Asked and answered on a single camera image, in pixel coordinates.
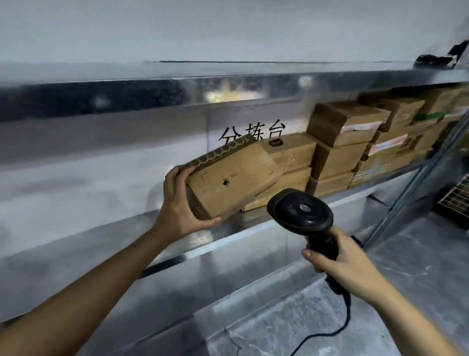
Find person's right hand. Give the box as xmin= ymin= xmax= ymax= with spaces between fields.
xmin=301 ymin=227 xmax=385 ymax=298

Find person's left hand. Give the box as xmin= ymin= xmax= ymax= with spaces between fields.
xmin=152 ymin=165 xmax=223 ymax=245

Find honeycomb print cardboard box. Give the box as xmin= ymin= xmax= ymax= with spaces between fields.
xmin=185 ymin=133 xmax=285 ymax=221

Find black barcode scanner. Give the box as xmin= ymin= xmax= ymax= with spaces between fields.
xmin=266 ymin=188 xmax=349 ymax=294

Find stack of cardboard boxes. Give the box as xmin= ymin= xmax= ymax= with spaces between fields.
xmin=241 ymin=84 xmax=466 ymax=213

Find person's left forearm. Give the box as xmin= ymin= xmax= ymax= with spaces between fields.
xmin=0 ymin=220 xmax=173 ymax=356

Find person's right forearm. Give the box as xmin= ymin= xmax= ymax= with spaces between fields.
xmin=359 ymin=278 xmax=469 ymax=356

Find metal shelving rack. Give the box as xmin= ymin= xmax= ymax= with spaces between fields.
xmin=0 ymin=60 xmax=469 ymax=356

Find black object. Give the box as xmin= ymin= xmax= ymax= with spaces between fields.
xmin=414 ymin=38 xmax=466 ymax=68

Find white paper sign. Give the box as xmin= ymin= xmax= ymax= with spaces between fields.
xmin=207 ymin=99 xmax=305 ymax=155

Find black scanner cable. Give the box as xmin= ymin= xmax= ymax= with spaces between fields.
xmin=293 ymin=289 xmax=352 ymax=356

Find white wire basket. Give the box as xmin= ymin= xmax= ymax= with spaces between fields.
xmin=436 ymin=183 xmax=469 ymax=221

